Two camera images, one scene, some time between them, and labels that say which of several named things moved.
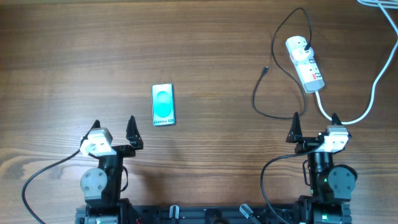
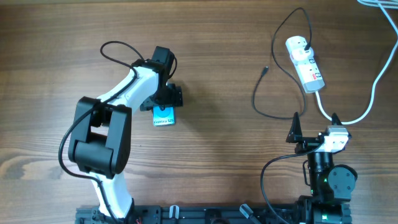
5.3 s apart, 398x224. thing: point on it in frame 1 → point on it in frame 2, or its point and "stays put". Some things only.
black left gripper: (135, 141) → (175, 98)
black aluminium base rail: (237, 214) stays put
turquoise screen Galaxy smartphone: (163, 104) stays put
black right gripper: (295, 135) stays put
